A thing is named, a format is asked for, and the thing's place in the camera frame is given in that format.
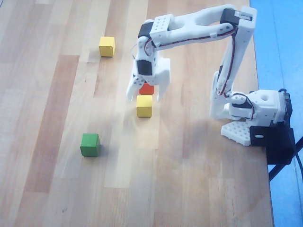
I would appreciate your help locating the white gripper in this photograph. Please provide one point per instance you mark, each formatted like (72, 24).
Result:
(161, 76)

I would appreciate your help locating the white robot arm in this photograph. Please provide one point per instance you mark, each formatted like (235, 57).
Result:
(196, 26)

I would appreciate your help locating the yellow wooden cube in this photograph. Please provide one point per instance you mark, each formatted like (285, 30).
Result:
(144, 106)
(107, 46)

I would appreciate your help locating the black table clamp mount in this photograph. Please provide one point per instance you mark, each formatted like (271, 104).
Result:
(277, 144)

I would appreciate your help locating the red wooden cube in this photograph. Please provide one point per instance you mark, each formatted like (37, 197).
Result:
(146, 89)

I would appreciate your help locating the green wooden cube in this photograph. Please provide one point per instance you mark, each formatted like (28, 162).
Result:
(89, 144)

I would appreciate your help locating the black clamp bar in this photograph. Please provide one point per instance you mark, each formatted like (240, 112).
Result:
(277, 172)

